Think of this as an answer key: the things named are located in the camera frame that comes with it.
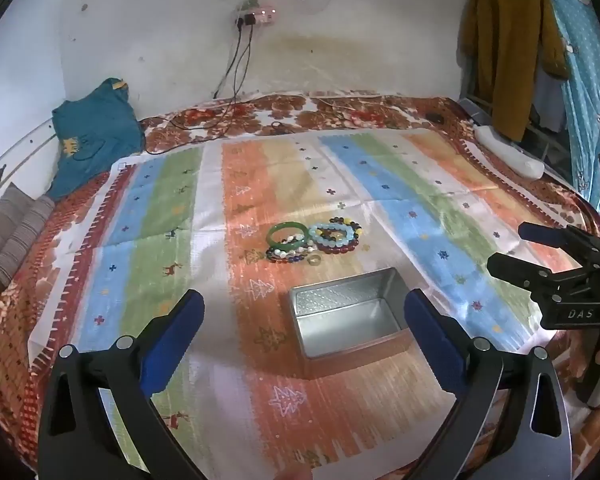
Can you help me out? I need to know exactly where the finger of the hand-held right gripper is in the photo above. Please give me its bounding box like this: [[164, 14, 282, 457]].
[[519, 222, 600, 268], [486, 253, 600, 301]]

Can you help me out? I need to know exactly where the black charger cable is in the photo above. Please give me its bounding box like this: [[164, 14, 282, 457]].
[[141, 24, 255, 156], [212, 22, 246, 100]]

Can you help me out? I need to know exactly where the white bed headboard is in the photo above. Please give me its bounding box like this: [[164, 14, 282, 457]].
[[0, 115, 62, 221]]

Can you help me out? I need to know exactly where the pink power strip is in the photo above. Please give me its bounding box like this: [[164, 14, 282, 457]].
[[231, 6, 279, 27]]

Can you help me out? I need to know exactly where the brown striped folded cloth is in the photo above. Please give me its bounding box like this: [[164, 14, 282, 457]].
[[0, 182, 56, 292]]

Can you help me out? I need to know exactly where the silver metal tin box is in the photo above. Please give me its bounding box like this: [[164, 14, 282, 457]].
[[288, 267, 415, 359]]

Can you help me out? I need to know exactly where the red bead bracelet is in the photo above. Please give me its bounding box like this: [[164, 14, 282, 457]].
[[314, 237, 361, 259]]

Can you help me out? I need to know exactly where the light blue bead bracelet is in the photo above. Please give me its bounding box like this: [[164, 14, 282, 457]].
[[308, 222, 356, 256]]

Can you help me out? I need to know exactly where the multicoloured glass bead bracelet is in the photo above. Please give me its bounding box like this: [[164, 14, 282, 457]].
[[265, 245, 316, 265]]

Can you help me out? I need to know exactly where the mustard hanging jacket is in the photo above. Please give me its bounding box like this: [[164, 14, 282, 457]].
[[459, 0, 572, 144]]

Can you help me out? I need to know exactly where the grey hanging garment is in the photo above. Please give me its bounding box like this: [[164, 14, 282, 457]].
[[532, 67, 567, 133]]

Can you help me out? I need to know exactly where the black and yellow bead bracelet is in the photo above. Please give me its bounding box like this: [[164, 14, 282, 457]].
[[329, 216, 364, 242]]

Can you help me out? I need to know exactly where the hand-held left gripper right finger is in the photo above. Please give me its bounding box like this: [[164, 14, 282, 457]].
[[404, 288, 578, 480]]

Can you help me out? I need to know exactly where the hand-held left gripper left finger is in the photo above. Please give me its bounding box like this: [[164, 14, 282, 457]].
[[37, 288, 216, 480]]

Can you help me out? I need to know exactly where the grey metal rack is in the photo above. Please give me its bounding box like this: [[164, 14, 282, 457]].
[[457, 94, 577, 182]]

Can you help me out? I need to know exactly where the person's left hand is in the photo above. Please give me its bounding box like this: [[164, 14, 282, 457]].
[[272, 465, 315, 480]]

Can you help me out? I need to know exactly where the white oblong object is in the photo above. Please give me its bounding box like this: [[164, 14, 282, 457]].
[[474, 125, 547, 179]]

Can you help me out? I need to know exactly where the striped colourful cloth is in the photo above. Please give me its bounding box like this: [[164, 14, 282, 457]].
[[27, 129, 597, 476]]

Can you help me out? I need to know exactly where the green jade bangle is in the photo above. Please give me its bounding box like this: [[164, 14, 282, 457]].
[[267, 223, 311, 253]]

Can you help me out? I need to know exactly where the teal shirt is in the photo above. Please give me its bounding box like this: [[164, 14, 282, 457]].
[[47, 78, 146, 202]]

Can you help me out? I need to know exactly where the blue dotted curtain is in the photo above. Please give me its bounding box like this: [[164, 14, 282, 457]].
[[512, 0, 600, 212]]

